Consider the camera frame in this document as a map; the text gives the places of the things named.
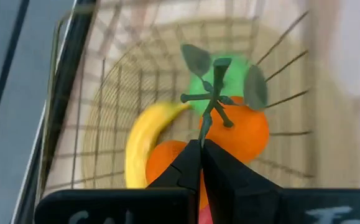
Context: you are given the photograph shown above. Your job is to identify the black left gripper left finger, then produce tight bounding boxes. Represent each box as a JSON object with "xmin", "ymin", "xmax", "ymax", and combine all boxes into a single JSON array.
[{"xmin": 147, "ymin": 139, "xmax": 203, "ymax": 195}]

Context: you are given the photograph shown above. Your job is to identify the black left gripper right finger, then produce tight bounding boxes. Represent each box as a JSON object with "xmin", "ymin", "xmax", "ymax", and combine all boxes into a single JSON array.
[{"xmin": 201, "ymin": 139, "xmax": 283, "ymax": 224}]

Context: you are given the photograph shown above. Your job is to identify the red toy apple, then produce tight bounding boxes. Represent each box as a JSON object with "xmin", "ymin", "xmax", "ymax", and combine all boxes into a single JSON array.
[{"xmin": 198, "ymin": 203, "xmax": 213, "ymax": 224}]

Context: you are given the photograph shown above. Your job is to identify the yellow toy banana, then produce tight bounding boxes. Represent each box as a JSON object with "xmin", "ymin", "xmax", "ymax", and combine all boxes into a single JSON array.
[{"xmin": 124, "ymin": 101, "xmax": 193, "ymax": 190}]

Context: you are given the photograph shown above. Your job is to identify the tangerine pair with leaves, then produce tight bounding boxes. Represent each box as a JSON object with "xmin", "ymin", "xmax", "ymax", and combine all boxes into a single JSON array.
[{"xmin": 144, "ymin": 43, "xmax": 271, "ymax": 212}]

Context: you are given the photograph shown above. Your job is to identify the gold wire basket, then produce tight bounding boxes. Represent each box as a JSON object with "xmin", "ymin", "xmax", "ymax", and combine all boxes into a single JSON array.
[{"xmin": 39, "ymin": 0, "xmax": 315, "ymax": 191}]

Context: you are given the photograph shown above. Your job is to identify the green toy apple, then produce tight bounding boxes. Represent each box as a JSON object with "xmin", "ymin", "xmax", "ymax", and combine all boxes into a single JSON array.
[{"xmin": 187, "ymin": 54, "xmax": 251, "ymax": 116}]

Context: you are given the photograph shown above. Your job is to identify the black metal table frame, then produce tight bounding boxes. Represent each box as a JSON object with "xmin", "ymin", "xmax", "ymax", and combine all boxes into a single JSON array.
[{"xmin": 10, "ymin": 0, "xmax": 99, "ymax": 224}]

